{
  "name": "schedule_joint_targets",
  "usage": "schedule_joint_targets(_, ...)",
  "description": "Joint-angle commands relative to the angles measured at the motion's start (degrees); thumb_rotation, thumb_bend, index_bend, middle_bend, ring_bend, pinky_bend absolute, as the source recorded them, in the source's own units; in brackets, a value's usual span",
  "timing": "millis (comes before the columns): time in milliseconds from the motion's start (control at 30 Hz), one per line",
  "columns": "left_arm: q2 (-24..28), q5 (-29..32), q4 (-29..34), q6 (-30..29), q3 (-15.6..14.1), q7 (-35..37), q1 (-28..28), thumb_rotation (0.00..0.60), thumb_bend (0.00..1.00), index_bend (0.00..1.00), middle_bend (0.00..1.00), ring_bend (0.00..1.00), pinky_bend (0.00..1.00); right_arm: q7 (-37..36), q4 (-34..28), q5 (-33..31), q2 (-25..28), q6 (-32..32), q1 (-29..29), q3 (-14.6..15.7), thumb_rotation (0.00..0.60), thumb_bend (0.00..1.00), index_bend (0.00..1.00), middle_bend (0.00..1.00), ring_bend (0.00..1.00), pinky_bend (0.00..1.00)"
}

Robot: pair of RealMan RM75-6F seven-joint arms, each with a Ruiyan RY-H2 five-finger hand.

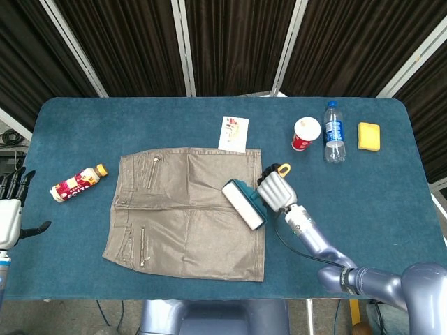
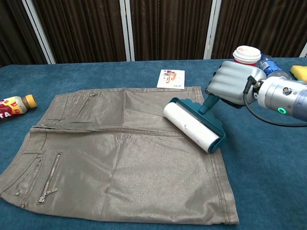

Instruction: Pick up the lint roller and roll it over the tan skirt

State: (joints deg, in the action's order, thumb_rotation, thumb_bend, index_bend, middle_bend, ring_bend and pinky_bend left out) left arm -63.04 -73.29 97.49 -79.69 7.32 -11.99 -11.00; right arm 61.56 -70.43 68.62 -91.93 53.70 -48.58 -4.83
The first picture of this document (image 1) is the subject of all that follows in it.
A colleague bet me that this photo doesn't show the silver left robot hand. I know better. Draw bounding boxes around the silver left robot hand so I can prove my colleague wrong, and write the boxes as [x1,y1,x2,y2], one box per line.
[0,166,52,249]

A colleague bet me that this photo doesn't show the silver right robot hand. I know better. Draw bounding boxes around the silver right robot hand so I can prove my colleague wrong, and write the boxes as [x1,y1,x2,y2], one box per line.
[257,163,298,213]

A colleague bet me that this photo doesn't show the teal lint roller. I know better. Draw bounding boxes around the teal lint roller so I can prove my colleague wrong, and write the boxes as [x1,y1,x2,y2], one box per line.
[221,163,291,231]

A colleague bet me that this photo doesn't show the shiny brown skirt with zippers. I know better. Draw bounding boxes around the shiny brown skirt with zippers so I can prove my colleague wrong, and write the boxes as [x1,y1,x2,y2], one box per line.
[101,147,266,283]

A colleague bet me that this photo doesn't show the red paper cup, white lid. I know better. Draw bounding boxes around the red paper cup, white lid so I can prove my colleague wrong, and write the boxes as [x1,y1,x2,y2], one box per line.
[291,115,322,152]

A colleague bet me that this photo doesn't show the white printed card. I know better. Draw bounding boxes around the white printed card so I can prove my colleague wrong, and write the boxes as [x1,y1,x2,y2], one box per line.
[217,117,250,154]

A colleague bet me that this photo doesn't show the Costa coffee bottle, tan cap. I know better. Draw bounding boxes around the Costa coffee bottle, tan cap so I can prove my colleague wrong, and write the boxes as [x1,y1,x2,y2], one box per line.
[50,163,109,204]

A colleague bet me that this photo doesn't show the clear water bottle, blue label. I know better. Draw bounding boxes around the clear water bottle, blue label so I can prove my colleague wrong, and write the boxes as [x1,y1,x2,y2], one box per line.
[323,100,347,164]

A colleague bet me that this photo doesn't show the blue velvet table cover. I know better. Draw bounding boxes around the blue velvet table cover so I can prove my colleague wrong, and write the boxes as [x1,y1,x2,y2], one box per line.
[3,96,432,302]

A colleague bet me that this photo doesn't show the yellow sponge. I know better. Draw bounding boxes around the yellow sponge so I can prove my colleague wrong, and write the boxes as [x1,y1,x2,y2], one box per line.
[357,121,381,151]

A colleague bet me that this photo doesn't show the lavender robot torso base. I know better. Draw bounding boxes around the lavender robot torso base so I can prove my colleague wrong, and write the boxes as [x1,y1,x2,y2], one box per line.
[139,299,291,335]

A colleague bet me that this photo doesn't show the dark brown folding screen panel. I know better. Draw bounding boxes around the dark brown folding screen panel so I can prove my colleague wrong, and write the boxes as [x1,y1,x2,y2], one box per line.
[0,0,101,130]
[184,0,296,98]
[55,0,186,98]
[394,34,447,182]
[281,0,444,98]

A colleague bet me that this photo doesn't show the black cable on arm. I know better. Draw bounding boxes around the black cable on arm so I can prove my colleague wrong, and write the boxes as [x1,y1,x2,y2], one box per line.
[273,209,350,268]

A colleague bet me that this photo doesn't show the black floor cables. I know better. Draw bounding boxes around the black floor cables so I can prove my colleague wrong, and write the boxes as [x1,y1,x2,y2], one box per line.
[0,128,24,144]

